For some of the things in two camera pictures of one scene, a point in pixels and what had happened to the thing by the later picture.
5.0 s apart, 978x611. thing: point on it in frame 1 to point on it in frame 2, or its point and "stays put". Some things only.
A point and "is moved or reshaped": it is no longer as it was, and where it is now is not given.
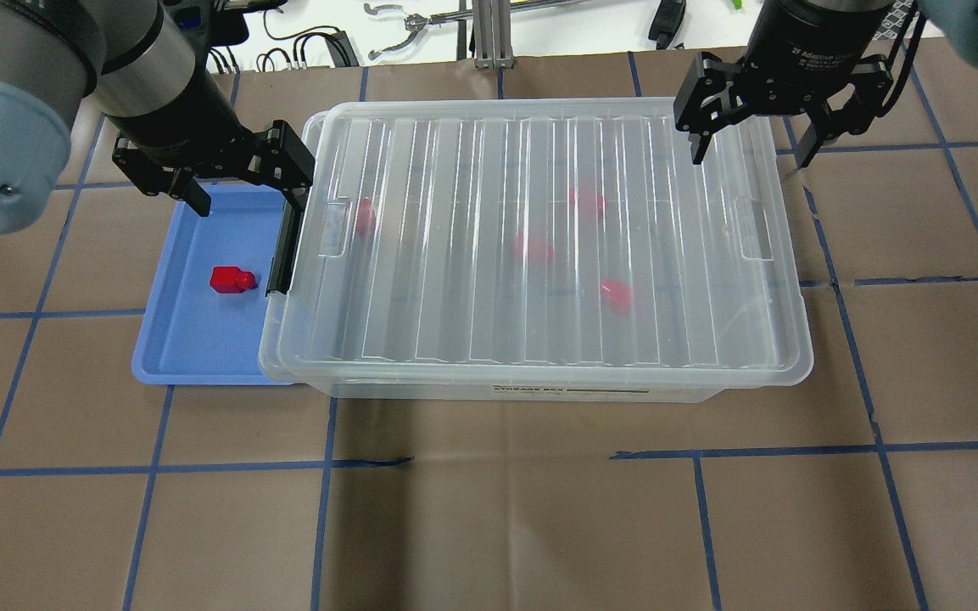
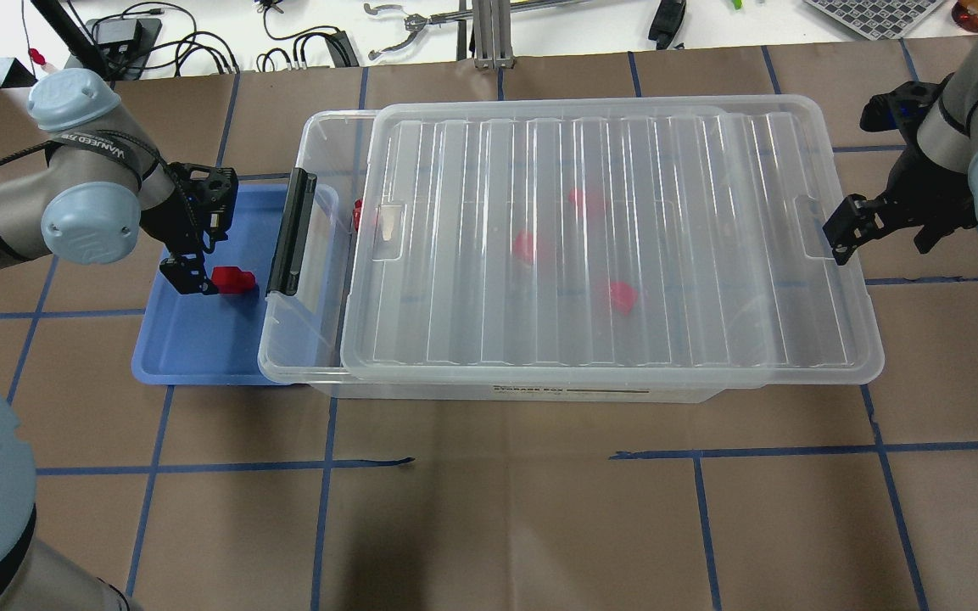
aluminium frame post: (492, 34) stays put
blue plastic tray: (203, 322) stays put
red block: (230, 279) stays put
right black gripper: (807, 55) to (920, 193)
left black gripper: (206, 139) to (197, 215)
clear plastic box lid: (543, 243) is moved or reshaped
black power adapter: (340, 50) stays put
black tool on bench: (666, 22) stays put
